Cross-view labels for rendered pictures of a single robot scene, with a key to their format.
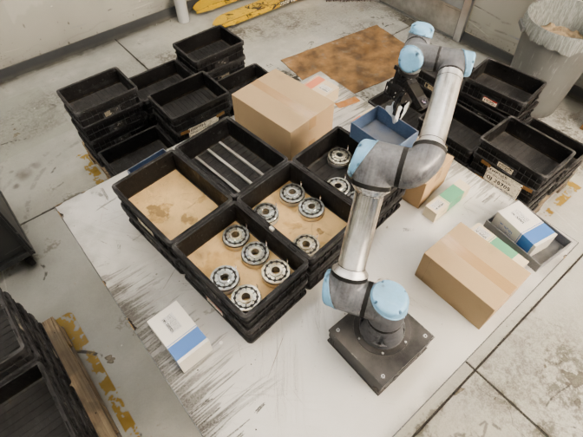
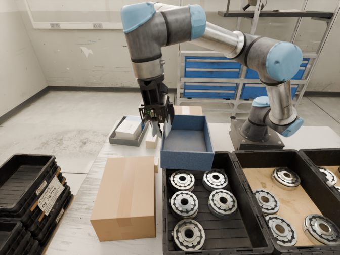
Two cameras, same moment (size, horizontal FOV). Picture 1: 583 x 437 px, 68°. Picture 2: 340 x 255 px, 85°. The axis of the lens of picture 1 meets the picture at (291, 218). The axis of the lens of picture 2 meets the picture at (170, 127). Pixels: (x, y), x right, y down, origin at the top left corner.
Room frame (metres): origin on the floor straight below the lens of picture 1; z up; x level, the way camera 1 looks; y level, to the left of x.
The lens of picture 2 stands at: (1.62, -0.06, 1.48)
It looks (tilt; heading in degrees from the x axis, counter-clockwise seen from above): 35 degrees down; 223
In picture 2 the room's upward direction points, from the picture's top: straight up
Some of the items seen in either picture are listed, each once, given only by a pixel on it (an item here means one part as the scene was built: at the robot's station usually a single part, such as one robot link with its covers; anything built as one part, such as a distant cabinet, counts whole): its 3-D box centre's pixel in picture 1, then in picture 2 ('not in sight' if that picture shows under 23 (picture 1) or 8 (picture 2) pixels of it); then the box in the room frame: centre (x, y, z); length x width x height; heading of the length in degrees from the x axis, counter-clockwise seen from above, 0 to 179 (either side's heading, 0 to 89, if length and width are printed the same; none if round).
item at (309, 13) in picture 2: not in sight; (271, 14); (-1.10, -0.92, 1.32); 1.20 x 0.45 x 0.06; 129
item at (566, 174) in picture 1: (540, 155); not in sight; (1.96, -1.57, 0.26); 0.40 x 0.30 x 0.23; 39
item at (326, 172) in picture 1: (349, 175); (203, 201); (1.24, -0.24, 0.87); 0.40 x 0.30 x 0.11; 45
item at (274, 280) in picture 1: (275, 270); (322, 174); (0.78, 0.06, 0.86); 0.10 x 0.10 x 0.01
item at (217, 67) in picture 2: not in sight; (211, 78); (-0.51, -1.27, 0.60); 0.72 x 0.03 x 0.56; 129
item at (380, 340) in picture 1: (383, 322); (256, 125); (0.59, -0.30, 0.85); 0.15 x 0.15 x 0.10
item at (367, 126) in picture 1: (383, 133); (185, 139); (1.23, -0.35, 1.10); 0.20 x 0.15 x 0.07; 40
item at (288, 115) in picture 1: (283, 114); not in sight; (1.71, 0.04, 0.80); 0.40 x 0.30 x 0.20; 46
